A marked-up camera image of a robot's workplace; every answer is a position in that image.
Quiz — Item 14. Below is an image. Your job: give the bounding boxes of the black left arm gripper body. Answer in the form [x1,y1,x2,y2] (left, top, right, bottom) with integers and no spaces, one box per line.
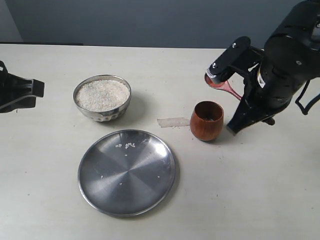
[0,61,8,108]

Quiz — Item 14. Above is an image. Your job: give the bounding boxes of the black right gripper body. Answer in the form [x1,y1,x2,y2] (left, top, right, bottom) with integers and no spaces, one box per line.
[241,50,310,125]

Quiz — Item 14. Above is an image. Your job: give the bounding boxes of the dark red wooden spoon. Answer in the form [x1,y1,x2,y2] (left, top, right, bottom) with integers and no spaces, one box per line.
[204,74,242,101]

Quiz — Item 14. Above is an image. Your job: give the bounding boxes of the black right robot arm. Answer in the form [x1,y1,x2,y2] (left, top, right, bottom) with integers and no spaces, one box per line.
[226,0,320,135]

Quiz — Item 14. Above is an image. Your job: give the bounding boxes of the brown wooden cup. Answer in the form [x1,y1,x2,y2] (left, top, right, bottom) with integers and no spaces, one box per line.
[189,101,224,142]

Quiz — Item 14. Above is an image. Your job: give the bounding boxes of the steel bowl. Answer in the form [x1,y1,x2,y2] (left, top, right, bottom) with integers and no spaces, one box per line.
[73,74,132,122]

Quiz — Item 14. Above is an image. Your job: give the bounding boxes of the clear tape strip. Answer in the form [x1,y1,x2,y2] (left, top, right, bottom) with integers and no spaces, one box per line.
[157,117,190,128]

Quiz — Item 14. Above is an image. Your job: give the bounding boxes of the round steel plate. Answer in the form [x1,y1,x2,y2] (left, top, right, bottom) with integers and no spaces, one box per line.
[77,129,177,218]

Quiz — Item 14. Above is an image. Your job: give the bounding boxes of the black cable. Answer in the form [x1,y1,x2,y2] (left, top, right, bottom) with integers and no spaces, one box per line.
[294,79,320,116]

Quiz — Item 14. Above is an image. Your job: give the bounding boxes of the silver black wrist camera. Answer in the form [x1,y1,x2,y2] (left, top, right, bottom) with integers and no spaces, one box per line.
[204,36,251,85]

